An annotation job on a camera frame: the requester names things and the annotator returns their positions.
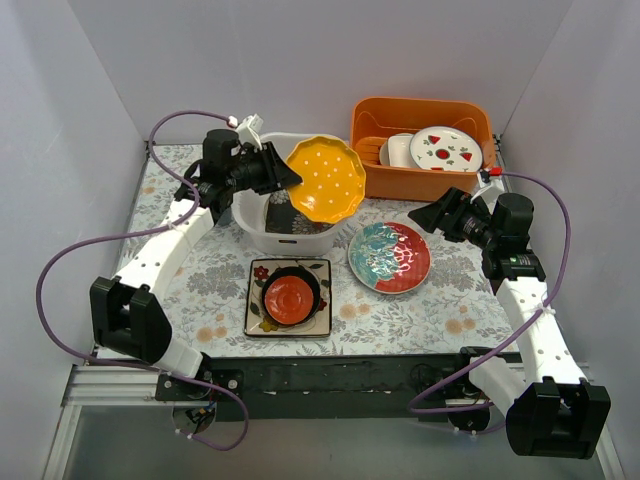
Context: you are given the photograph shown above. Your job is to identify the black square floral plate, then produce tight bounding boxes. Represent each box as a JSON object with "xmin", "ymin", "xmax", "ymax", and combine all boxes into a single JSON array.
[{"xmin": 265, "ymin": 190, "xmax": 333, "ymax": 235}]

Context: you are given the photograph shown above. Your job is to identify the yellow polka dot plate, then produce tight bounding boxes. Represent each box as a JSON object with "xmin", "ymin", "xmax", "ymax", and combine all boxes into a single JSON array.
[{"xmin": 286, "ymin": 136, "xmax": 366, "ymax": 224}]

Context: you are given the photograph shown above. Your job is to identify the red rimmed round plate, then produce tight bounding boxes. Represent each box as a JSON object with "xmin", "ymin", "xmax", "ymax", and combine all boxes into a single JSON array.
[{"xmin": 347, "ymin": 222, "xmax": 431, "ymax": 295}]

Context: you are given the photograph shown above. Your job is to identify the orange red small saucer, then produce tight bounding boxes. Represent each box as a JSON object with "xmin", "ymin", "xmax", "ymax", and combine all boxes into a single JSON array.
[{"xmin": 263, "ymin": 275, "xmax": 314, "ymax": 326}]

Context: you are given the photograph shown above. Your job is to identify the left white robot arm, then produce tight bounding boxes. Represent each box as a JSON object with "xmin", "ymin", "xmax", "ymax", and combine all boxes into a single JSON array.
[{"xmin": 89, "ymin": 129, "xmax": 302, "ymax": 400}]

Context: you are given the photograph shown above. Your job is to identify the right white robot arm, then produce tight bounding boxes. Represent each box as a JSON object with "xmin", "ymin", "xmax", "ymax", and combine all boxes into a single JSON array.
[{"xmin": 409, "ymin": 188, "xmax": 611, "ymax": 459}]

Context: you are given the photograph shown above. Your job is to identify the white plastic bin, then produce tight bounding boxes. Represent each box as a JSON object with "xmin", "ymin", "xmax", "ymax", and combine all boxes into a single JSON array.
[{"xmin": 231, "ymin": 132, "xmax": 350, "ymax": 256}]

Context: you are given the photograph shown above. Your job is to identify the round white dish in bin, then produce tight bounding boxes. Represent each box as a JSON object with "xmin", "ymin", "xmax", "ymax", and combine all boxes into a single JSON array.
[{"xmin": 379, "ymin": 141, "xmax": 390, "ymax": 166}]

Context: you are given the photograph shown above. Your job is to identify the white watermelon pattern plate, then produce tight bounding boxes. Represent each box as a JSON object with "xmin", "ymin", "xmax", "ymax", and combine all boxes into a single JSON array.
[{"xmin": 410, "ymin": 126, "xmax": 484, "ymax": 172}]

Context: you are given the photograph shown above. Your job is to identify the black bowl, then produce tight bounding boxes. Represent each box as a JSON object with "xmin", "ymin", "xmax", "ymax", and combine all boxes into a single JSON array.
[{"xmin": 261, "ymin": 266, "xmax": 321, "ymax": 327}]

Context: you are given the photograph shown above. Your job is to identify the square cream floral plate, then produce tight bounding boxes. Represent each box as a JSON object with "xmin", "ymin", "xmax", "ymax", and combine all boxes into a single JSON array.
[{"xmin": 244, "ymin": 258, "xmax": 332, "ymax": 338}]

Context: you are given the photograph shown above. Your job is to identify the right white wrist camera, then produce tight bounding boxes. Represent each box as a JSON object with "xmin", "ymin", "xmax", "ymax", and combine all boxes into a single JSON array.
[{"xmin": 472, "ymin": 167, "xmax": 505, "ymax": 204}]

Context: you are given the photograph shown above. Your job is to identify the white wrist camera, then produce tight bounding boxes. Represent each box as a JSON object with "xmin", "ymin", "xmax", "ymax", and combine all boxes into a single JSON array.
[
  {"xmin": 472, "ymin": 167, "xmax": 505, "ymax": 204},
  {"xmin": 235, "ymin": 114, "xmax": 263, "ymax": 150}
]

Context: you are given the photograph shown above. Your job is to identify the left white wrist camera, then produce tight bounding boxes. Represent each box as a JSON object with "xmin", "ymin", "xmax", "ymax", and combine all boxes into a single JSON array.
[{"xmin": 235, "ymin": 114, "xmax": 263, "ymax": 150}]

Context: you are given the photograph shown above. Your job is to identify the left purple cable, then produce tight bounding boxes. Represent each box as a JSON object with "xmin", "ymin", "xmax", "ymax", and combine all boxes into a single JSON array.
[{"xmin": 34, "ymin": 109, "xmax": 250, "ymax": 451}]

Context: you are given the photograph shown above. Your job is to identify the purple cable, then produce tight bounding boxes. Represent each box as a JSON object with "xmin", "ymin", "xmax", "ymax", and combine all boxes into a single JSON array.
[
  {"xmin": 408, "ymin": 172, "xmax": 572, "ymax": 435},
  {"xmin": 34, "ymin": 109, "xmax": 250, "ymax": 451}
]

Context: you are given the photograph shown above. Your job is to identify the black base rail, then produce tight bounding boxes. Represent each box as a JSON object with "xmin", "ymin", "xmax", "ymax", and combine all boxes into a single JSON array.
[{"xmin": 154, "ymin": 353, "xmax": 496, "ymax": 421}]

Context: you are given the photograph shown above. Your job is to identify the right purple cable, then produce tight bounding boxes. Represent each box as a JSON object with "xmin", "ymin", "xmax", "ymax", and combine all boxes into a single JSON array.
[{"xmin": 408, "ymin": 172, "xmax": 572, "ymax": 435}]

